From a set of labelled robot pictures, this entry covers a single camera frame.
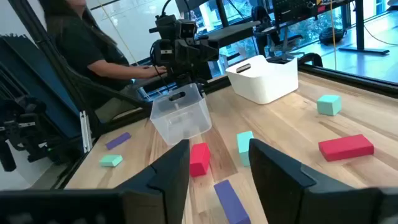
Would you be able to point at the purple rectangular block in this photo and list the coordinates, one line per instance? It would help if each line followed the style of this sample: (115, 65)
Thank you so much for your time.
(118, 141)
(231, 203)

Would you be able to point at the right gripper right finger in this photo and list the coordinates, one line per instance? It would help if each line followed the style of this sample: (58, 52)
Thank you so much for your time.
(280, 193)

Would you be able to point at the black office chair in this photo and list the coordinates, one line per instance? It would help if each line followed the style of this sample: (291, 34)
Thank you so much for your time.
(264, 21)

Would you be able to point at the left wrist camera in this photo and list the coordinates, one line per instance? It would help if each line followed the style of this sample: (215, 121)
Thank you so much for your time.
(187, 29)

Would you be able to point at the teal rectangular block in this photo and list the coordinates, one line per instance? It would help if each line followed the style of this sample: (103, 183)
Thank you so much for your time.
(244, 149)
(111, 160)

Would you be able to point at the black desk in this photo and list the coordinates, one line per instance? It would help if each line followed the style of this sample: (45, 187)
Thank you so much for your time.
(236, 31)

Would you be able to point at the silver metal bracket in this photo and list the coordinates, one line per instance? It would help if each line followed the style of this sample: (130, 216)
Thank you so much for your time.
(85, 130)

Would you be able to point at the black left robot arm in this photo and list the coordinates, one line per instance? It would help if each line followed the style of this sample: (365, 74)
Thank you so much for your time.
(186, 77)

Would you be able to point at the person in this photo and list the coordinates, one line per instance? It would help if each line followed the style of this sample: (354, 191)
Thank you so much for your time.
(81, 46)

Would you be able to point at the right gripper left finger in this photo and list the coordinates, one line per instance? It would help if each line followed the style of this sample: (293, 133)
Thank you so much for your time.
(168, 186)

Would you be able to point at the dark blue panel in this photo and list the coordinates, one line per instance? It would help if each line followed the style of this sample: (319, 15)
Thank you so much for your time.
(37, 87)

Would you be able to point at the black mechanical device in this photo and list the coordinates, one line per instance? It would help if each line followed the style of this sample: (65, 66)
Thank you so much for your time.
(18, 133)

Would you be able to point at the white plastic bin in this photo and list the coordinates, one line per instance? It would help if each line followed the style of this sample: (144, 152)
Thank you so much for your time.
(264, 84)

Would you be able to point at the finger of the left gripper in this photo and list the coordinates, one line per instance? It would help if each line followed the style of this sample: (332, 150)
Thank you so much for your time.
(161, 54)
(209, 49)

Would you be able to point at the clear plastic bin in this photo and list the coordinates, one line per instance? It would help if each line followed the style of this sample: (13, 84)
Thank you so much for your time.
(186, 124)

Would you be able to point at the black desk leg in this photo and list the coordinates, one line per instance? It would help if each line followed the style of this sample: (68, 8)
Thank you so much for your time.
(360, 28)

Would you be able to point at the red foam block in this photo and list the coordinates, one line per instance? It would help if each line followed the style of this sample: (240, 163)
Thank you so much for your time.
(199, 160)
(345, 148)

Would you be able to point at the black backpack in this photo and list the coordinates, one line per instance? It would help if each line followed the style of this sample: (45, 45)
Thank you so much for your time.
(332, 35)

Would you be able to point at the teal cube block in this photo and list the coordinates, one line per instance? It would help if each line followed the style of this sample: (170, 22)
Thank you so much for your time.
(329, 105)

